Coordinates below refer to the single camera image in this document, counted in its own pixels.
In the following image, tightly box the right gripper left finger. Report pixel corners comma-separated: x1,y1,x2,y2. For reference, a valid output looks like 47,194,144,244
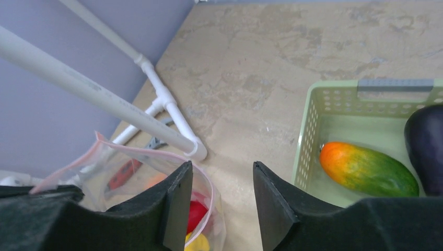
1,161,193,250

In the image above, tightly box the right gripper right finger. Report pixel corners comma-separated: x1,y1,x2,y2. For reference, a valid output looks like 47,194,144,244
253,162,442,250

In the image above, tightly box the yellow bell pepper toy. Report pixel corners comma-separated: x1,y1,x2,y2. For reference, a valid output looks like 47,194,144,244
184,234,211,251

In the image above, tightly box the clear pink zip bag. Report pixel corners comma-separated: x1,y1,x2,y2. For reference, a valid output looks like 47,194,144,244
31,134,226,250

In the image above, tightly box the orange green mango toy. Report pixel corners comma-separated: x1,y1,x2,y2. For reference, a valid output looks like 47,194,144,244
319,142,419,197

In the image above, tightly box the red tomato toy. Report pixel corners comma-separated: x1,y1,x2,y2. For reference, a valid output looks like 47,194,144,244
186,201,208,234

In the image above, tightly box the orange fruit toy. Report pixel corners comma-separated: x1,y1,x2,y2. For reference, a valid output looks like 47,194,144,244
144,173,168,190

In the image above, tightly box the purple eggplant toy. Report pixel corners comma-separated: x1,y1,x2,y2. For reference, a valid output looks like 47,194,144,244
404,104,442,196

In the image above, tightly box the light green plastic basket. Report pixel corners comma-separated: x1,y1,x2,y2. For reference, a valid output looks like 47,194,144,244
292,78,442,207

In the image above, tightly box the orange handled tool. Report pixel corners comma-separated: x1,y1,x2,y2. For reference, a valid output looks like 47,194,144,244
105,136,168,192

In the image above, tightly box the white PVC pipe frame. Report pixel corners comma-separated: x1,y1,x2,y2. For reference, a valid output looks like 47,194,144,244
0,0,208,188

